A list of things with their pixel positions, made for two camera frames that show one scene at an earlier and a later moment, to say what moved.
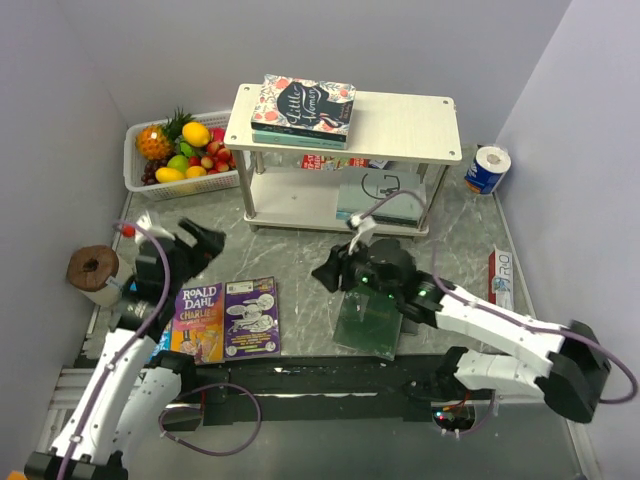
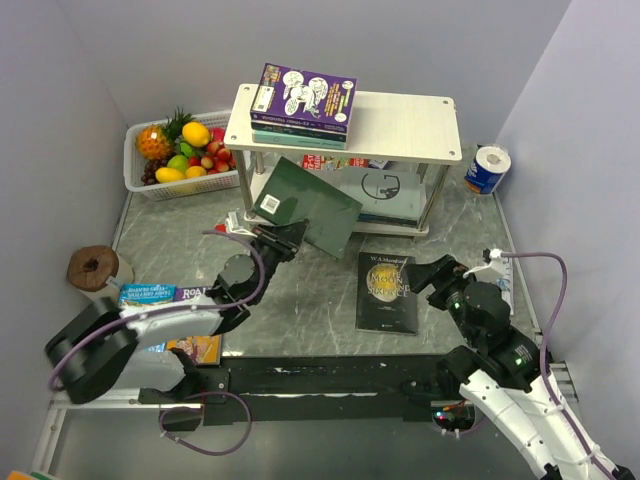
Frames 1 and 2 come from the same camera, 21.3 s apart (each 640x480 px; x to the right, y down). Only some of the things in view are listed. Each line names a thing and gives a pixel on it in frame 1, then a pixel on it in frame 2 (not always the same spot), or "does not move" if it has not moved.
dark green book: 369,321 -> 291,194
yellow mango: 168,174 does not move
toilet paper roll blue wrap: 487,169 does not move
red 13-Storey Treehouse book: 333,163 does not move
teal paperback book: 298,140 does not move
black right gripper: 339,261 -> 421,273
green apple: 178,162 does not move
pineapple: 157,141 does not move
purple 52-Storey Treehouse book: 251,327 -> 304,98
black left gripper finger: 209,243 -> 290,234
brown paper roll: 96,272 does not move
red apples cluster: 218,157 does not move
